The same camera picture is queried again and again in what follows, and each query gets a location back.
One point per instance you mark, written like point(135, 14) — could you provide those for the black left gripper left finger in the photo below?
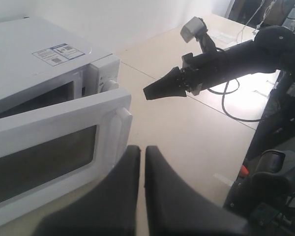
point(107, 210)

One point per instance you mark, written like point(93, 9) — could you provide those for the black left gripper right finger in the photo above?
point(176, 209)

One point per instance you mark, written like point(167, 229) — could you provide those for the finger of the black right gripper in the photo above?
point(170, 85)

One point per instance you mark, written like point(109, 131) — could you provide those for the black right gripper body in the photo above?
point(190, 80)

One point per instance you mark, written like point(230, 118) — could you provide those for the white microwave door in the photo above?
point(49, 152)

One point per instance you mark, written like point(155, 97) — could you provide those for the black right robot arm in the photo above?
point(273, 48)

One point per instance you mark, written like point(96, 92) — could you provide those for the white microwave oven body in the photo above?
point(28, 83)

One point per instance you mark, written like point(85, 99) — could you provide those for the upper white power knob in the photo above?
point(109, 85)

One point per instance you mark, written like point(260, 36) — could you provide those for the blue white label sticker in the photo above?
point(58, 54)

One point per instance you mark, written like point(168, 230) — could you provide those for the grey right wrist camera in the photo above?
point(194, 28)

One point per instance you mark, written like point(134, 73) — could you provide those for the white microwave door handle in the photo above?
point(118, 135)

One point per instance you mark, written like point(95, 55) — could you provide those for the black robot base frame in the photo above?
point(264, 190)

